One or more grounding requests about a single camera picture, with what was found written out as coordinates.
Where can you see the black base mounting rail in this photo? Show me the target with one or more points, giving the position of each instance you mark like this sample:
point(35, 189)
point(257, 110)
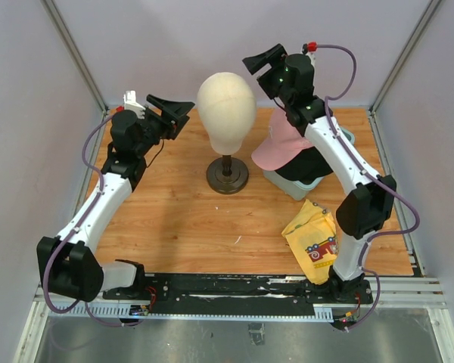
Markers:
point(232, 289)

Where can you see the yellow printed cloth hat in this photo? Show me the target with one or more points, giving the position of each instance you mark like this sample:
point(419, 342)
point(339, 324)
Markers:
point(312, 238)

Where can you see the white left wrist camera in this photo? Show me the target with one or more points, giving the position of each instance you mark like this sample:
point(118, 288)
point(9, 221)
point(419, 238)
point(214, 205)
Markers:
point(130, 103)

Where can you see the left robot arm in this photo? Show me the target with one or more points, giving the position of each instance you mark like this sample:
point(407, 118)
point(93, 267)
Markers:
point(67, 263)

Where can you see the black baseball cap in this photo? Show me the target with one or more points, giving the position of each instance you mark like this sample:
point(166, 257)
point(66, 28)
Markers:
point(307, 166)

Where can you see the cream mannequin head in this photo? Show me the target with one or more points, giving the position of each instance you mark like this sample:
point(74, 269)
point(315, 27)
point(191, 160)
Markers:
point(227, 108)

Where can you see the pink sport baseball cap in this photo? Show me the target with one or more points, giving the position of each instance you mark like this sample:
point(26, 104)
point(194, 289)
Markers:
point(281, 145)

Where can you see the white cable duct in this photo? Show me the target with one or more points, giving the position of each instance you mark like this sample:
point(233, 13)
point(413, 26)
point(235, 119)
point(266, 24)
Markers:
point(204, 310)

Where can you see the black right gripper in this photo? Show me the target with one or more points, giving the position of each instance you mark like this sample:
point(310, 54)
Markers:
point(276, 54)

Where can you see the light teal plastic bin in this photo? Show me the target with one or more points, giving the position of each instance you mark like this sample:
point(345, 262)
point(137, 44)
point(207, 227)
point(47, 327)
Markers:
point(296, 189)

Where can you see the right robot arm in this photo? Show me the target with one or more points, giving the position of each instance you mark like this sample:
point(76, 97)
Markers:
point(369, 196)

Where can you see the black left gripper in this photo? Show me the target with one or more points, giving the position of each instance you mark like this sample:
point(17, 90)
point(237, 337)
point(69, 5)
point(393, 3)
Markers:
point(172, 128)

